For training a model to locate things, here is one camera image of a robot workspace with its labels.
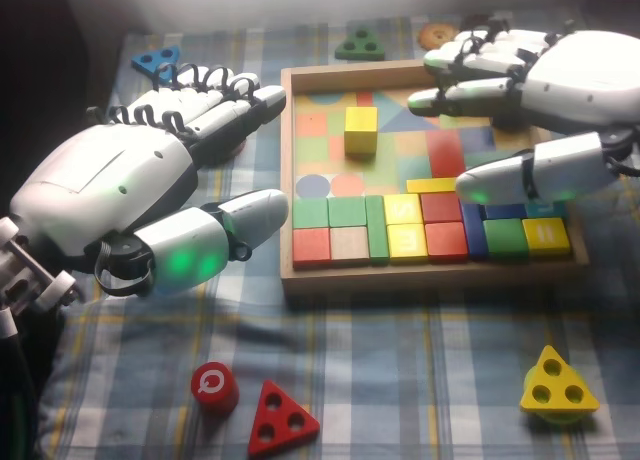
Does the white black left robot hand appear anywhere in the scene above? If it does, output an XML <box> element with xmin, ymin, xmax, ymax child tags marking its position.
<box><xmin>8</xmin><ymin>62</ymin><xmax>290</xmax><ymax>299</ymax></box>

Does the yellow triangle with holes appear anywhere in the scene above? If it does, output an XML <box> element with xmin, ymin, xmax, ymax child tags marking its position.
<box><xmin>519</xmin><ymin>344</ymin><xmax>600</xmax><ymax>415</ymax></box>

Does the red cylinder with letter Q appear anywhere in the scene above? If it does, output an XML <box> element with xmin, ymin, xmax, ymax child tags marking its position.
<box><xmin>191</xmin><ymin>362</ymin><xmax>240</xmax><ymax>415</ymax></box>

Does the yellow wooden cube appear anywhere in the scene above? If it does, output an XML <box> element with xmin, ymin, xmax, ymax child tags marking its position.
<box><xmin>343</xmin><ymin>106</ymin><xmax>379</xmax><ymax>156</ymax></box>

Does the blue triangle with holes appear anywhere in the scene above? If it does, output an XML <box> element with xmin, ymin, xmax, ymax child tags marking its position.
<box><xmin>130</xmin><ymin>46</ymin><xmax>180</xmax><ymax>76</ymax></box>

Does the tan toy cookie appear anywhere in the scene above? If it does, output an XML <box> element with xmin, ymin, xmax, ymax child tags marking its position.
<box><xmin>418</xmin><ymin>22</ymin><xmax>459</xmax><ymax>51</ymax></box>

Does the wooden puzzle tray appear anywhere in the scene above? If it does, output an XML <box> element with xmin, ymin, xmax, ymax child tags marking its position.
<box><xmin>279</xmin><ymin>59</ymin><xmax>590</xmax><ymax>295</ymax></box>

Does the green triangle with holes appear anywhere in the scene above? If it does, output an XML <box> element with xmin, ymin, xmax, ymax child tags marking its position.
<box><xmin>334</xmin><ymin>27</ymin><xmax>387</xmax><ymax>61</ymax></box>

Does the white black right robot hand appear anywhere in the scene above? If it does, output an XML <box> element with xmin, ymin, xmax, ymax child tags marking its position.
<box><xmin>407</xmin><ymin>13</ymin><xmax>640</xmax><ymax>206</ymax></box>

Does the red triangle with holes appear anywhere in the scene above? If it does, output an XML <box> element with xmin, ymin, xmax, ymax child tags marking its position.
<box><xmin>248</xmin><ymin>379</ymin><xmax>321</xmax><ymax>457</ymax></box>

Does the blue plaid table cloth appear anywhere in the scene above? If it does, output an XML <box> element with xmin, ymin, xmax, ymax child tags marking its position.
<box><xmin>37</xmin><ymin>12</ymin><xmax>640</xmax><ymax>460</ymax></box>

